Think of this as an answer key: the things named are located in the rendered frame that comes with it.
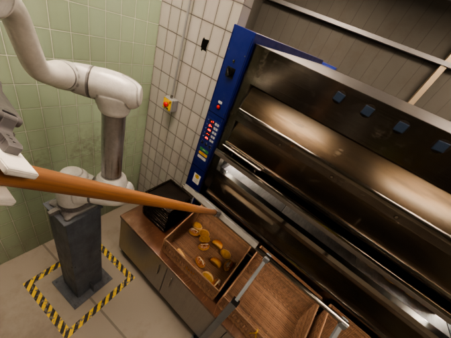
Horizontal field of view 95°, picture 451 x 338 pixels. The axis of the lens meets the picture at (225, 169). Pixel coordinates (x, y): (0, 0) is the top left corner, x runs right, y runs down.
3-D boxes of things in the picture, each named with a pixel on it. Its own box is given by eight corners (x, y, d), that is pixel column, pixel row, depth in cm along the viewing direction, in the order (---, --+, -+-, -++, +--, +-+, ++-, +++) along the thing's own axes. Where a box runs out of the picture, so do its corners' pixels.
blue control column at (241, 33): (247, 177, 390) (312, 55, 269) (254, 182, 385) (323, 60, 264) (169, 235, 242) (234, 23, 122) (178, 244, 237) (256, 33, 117)
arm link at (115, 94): (97, 190, 130) (135, 195, 137) (87, 209, 117) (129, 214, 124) (96, 60, 89) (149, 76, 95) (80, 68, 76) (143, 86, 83)
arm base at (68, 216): (39, 206, 117) (37, 200, 114) (80, 189, 134) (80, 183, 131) (58, 227, 112) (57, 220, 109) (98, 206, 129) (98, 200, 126)
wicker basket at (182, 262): (198, 218, 202) (206, 198, 187) (244, 257, 185) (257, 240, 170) (159, 249, 165) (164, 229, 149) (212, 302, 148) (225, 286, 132)
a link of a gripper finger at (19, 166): (8, 147, 26) (12, 143, 26) (35, 180, 24) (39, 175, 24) (-24, 138, 23) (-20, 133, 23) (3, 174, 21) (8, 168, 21)
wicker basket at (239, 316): (247, 260, 184) (261, 243, 168) (303, 311, 165) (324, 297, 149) (214, 304, 147) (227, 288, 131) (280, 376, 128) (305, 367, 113)
